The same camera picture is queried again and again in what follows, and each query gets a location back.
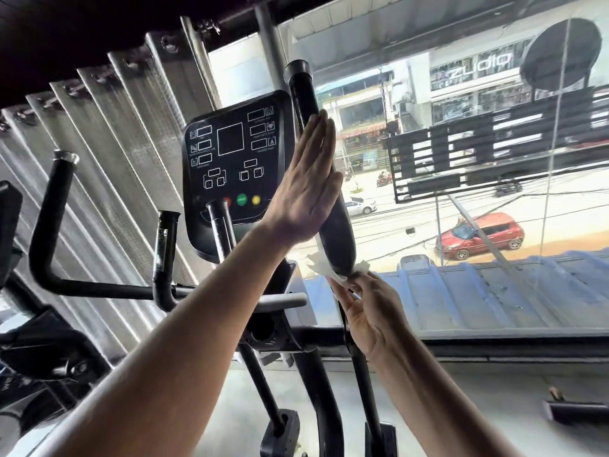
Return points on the person's right hand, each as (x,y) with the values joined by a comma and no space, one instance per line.
(376,318)

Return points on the red hatchback car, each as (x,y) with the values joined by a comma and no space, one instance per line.
(480,235)

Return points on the black elliptical machine frame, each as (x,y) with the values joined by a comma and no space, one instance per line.
(314,385)

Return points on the grey vertical window blinds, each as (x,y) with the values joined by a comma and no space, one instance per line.
(109,176)

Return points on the person's right thumb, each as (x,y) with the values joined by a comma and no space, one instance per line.
(370,282)

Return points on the round black window decal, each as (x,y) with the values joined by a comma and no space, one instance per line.
(559,54)

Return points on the white tissue wipe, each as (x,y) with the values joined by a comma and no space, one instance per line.
(328,268)

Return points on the person's left hand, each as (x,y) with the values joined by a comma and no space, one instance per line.
(299,199)

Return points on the black elliptical console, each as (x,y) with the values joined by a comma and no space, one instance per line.
(233,166)

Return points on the metal curtain rod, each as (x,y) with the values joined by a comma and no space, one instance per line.
(223,16)

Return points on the person's left forearm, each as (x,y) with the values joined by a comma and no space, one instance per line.
(181,342)

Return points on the red motorcycle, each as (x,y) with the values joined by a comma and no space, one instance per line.
(383,179)

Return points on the black exercise machine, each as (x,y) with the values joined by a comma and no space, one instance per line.
(38,347)

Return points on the person's left thumb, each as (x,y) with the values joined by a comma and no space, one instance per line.
(336,186)

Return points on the grey car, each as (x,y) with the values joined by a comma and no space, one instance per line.
(415,262)

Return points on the person's right forearm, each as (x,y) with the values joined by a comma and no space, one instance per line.
(428,399)

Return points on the blue corrugated metal roof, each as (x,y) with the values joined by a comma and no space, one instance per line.
(499,295)

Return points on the white car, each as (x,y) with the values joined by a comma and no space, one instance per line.
(360,206)

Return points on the black short fixed grip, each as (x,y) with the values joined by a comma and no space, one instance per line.
(164,261)
(221,228)

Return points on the black window lettering decal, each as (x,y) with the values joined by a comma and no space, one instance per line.
(485,147)

